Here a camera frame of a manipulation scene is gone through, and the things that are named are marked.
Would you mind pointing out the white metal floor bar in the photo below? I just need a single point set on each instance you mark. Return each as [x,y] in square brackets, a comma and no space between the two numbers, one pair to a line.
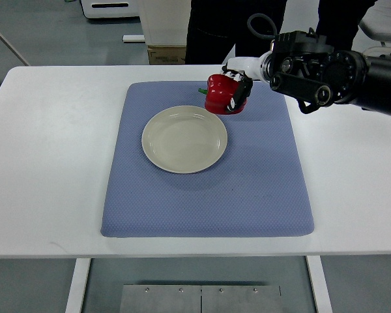
[133,38]

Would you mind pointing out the beige round plate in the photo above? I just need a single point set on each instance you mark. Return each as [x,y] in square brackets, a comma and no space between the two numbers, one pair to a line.
[184,139]

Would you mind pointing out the white table leg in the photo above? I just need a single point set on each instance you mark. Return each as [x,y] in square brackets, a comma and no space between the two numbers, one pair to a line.
[78,286]
[318,284]

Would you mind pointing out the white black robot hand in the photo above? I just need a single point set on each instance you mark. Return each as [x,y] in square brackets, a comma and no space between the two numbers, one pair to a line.
[245,70]

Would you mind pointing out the white chair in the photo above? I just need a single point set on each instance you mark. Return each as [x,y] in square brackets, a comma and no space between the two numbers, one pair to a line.
[376,24]

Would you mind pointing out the left white table leg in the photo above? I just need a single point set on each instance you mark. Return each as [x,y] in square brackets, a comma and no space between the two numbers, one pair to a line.
[78,286]

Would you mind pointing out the blue padded mat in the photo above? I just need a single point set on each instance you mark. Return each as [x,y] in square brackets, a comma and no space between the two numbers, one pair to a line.
[256,189]

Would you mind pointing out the red bell pepper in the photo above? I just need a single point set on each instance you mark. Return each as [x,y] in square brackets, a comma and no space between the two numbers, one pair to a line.
[226,93]

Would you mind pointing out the metal base plate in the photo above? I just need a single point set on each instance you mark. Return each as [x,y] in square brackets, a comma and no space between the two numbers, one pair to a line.
[200,298]

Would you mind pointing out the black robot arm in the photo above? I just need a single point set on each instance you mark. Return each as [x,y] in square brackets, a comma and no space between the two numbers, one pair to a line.
[311,67]

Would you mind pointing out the right white table leg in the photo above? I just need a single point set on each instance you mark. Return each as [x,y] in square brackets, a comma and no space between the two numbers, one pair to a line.
[318,284]

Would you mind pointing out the white appliance with slot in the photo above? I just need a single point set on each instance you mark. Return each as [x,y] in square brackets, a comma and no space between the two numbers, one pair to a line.
[98,9]

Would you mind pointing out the white cabinet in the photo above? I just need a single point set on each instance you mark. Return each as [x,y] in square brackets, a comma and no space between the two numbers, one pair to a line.
[165,22]

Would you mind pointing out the person in black trousers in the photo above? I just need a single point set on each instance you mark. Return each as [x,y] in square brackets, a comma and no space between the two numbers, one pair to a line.
[215,27]

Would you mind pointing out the cardboard box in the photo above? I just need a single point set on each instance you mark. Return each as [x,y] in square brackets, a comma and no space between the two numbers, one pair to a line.
[166,55]

